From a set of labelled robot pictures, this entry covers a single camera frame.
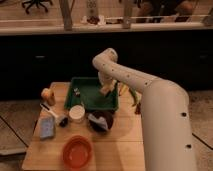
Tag wooden board eraser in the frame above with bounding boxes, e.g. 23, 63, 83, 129
100, 85, 114, 96

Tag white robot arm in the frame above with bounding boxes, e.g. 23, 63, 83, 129
92, 48, 197, 171

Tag green plastic tray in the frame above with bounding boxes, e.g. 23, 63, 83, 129
64, 77, 118, 111

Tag small object in tray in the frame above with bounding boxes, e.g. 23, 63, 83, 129
74, 88, 81, 97

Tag yellow sticks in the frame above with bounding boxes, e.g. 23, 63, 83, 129
119, 83, 128, 96

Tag green chili pepper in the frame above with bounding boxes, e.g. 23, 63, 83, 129
129, 88, 138, 106

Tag grey cloth in bowl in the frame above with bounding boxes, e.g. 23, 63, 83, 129
88, 114, 109, 131

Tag dark bowl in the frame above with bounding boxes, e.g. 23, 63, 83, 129
88, 111, 114, 132

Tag white cup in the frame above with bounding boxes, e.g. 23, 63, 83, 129
69, 105, 85, 123

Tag blue sponge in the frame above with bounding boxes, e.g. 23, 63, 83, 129
39, 117, 55, 139

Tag orange plastic bowl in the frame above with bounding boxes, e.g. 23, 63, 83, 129
61, 135, 92, 171

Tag person sitting in background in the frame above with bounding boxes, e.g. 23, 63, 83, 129
136, 0, 193, 23

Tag black office chair base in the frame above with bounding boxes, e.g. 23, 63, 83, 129
21, 0, 53, 14

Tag white handled dish brush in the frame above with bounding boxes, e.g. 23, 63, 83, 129
40, 103, 68, 127

